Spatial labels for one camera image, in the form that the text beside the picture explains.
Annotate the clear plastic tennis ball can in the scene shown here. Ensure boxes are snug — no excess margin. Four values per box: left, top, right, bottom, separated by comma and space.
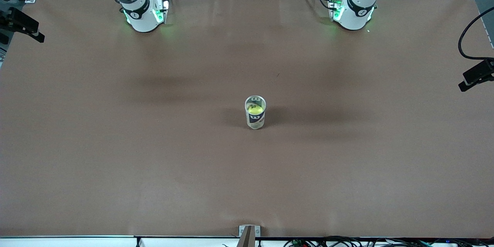
244, 95, 267, 130

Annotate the brown table cover sheet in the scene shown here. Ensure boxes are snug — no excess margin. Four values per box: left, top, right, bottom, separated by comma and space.
0, 0, 494, 239

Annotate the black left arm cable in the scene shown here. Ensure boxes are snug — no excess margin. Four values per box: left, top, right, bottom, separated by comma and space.
458, 6, 494, 61

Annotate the black cable bundle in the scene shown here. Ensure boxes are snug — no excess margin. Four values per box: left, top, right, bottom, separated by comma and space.
284, 235, 494, 247

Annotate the silver metal table bracket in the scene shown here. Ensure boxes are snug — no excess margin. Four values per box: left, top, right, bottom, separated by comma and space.
239, 225, 261, 238

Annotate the grey camera mounting post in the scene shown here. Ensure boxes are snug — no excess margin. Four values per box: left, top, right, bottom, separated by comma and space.
236, 227, 256, 247

